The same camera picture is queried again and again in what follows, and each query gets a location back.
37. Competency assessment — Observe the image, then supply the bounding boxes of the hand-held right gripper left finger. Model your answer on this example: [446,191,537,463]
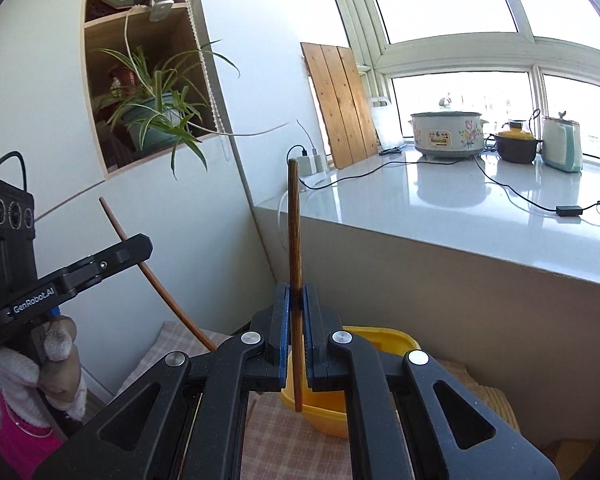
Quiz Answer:
[32,284,290,480]

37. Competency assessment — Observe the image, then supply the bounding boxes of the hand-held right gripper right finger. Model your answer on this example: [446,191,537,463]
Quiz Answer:
[304,284,561,480]

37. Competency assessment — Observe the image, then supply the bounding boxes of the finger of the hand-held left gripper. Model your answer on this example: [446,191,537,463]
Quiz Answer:
[60,233,154,302]

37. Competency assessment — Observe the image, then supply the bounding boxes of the brown wooden chopstick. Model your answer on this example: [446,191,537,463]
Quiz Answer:
[98,197,217,352]
[287,159,304,412]

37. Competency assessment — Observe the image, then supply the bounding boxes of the yellow plastic container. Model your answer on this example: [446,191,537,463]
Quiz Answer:
[279,326,421,440]

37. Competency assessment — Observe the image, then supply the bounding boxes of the person's left hand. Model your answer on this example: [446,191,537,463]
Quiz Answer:
[30,314,88,421]

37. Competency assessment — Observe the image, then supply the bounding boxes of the checked cloth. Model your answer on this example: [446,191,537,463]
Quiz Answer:
[115,320,523,480]

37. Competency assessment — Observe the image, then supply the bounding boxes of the green plant pot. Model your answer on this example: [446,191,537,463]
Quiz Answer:
[122,92,182,155]

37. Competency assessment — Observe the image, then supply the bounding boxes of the spider plant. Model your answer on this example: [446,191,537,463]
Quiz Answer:
[92,40,291,181]

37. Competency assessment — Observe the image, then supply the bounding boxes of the white power strip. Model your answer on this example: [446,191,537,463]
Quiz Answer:
[298,170,332,190]

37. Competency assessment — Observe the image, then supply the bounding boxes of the small red ornament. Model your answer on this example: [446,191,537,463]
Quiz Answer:
[109,65,137,98]

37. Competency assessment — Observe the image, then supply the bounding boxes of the white cutting board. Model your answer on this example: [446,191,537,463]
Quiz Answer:
[367,97,407,153]

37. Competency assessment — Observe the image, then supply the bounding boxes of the wooden slat board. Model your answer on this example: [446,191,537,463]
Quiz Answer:
[301,41,379,170]

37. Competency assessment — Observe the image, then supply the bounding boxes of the floral white cooker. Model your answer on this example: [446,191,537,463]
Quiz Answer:
[410,111,490,160]

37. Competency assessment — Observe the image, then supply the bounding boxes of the white clip holder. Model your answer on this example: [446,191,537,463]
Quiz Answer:
[147,0,176,22]

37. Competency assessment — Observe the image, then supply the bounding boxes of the brown clay pot yellow lid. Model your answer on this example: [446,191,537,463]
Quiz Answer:
[495,120,543,165]

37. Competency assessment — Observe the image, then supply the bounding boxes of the pale green kettle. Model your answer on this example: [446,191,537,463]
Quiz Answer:
[541,111,584,173]

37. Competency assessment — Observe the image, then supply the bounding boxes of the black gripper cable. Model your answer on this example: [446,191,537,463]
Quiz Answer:
[0,152,29,192]

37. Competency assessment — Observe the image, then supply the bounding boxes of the white power cable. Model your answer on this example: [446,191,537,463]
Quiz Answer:
[277,189,307,257]

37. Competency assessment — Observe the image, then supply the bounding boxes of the black charger cable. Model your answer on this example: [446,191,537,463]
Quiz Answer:
[286,145,422,192]

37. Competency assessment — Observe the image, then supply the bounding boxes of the wooden wall shelf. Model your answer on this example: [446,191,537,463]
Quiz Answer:
[82,0,227,181]

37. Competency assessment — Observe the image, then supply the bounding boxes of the white bead cord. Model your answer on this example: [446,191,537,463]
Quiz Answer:
[177,0,232,162]

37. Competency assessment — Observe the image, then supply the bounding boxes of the black cooker cable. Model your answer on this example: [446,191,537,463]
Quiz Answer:
[472,154,561,212]

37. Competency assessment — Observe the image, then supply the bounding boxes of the white window frame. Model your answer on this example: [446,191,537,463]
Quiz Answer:
[320,0,600,171]

